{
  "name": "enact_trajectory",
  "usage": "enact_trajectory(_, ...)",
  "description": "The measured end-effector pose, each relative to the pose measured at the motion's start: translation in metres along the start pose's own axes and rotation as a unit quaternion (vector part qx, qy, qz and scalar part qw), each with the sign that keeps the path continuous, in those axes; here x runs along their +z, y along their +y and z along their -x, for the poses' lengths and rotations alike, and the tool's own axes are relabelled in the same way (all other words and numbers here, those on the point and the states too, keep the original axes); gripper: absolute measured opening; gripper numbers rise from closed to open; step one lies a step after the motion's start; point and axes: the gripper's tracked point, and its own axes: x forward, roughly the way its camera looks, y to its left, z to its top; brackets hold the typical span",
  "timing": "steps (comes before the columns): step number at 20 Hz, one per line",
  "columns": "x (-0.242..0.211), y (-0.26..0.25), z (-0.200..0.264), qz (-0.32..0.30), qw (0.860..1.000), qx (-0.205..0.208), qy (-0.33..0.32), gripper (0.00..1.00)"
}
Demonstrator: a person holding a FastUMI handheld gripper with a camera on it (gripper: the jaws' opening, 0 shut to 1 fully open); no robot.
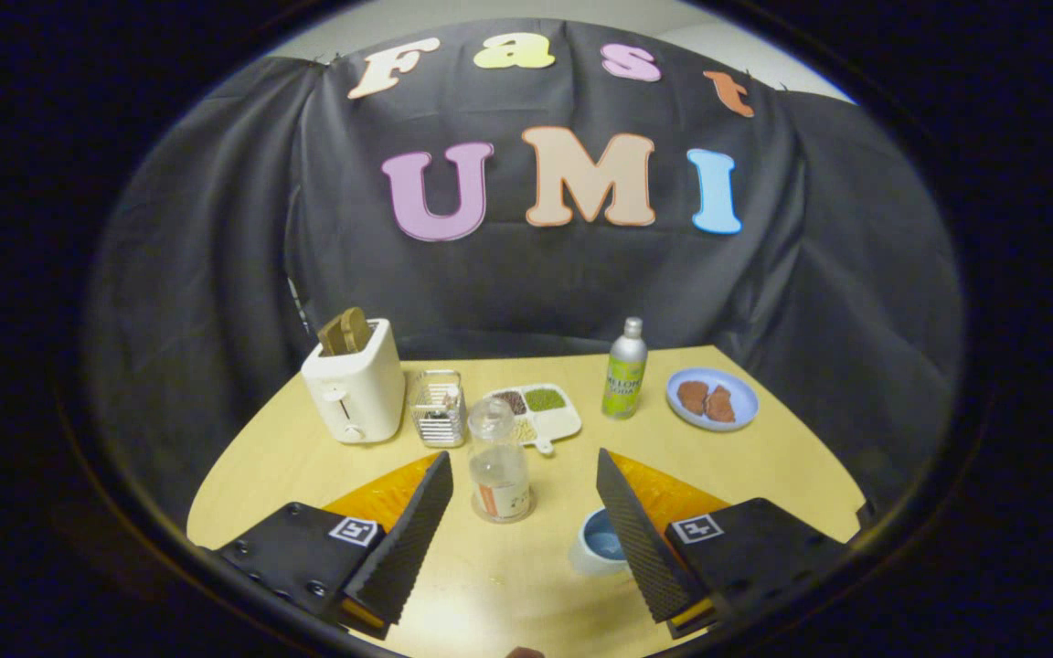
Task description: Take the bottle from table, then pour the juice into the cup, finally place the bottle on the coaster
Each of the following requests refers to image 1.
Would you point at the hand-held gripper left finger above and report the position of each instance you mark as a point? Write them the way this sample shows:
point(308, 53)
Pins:
point(412, 539)

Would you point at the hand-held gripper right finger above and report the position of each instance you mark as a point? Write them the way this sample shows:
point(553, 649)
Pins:
point(636, 539)

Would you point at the white cup with blue inside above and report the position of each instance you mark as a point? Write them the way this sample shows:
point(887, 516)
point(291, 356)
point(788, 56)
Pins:
point(592, 548)

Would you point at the clear plastic juice bottle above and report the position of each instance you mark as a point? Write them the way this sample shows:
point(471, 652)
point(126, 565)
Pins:
point(499, 475)

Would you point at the green and silver soda bottle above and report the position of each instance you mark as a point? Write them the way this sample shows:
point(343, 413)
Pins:
point(624, 375)

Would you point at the wooden table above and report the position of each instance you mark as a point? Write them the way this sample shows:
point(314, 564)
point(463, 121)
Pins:
point(526, 594)

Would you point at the white divided tray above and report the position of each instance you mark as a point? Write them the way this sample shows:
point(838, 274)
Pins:
point(565, 419)

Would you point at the brown meat piece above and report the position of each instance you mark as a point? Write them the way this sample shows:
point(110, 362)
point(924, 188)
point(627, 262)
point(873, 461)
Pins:
point(721, 405)
point(693, 397)

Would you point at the pile of pale beans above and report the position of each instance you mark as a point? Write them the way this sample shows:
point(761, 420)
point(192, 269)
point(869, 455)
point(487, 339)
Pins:
point(526, 429)

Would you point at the white toaster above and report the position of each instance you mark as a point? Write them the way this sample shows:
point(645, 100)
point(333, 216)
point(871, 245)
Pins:
point(357, 388)

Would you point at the pile of green beans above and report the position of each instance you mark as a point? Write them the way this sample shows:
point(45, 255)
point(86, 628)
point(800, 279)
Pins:
point(545, 398)

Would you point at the pile of red beans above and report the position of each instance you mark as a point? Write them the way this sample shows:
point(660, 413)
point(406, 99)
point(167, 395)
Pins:
point(513, 401)

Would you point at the blue plate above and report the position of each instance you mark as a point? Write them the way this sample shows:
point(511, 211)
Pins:
point(744, 399)

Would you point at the brown toast slice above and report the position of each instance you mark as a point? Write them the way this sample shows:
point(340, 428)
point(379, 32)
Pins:
point(345, 333)

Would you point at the black backdrop cloth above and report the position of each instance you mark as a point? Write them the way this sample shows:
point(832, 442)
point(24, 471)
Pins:
point(581, 283)

